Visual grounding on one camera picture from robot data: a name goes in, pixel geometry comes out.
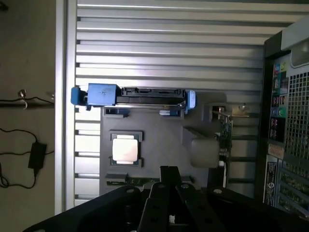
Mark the green graphics card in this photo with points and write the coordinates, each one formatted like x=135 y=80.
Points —
x=225 y=135

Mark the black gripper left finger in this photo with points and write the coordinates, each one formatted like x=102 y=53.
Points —
x=120 y=207

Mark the black PC case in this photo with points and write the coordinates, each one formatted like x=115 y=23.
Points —
x=294 y=120

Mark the grey parts rack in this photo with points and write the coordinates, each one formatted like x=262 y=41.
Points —
x=164 y=135

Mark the silver CPU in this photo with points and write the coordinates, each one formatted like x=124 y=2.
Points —
x=125 y=150

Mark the metal hook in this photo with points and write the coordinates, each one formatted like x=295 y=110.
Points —
x=23 y=95

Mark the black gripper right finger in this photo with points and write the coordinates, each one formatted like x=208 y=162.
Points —
x=217 y=212

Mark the black power adapter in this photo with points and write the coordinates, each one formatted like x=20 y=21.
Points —
x=37 y=155

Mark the disk drive with blue caddy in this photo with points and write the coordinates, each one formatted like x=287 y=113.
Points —
x=101 y=94

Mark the aluminium table frame profile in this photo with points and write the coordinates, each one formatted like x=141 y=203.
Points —
x=66 y=96

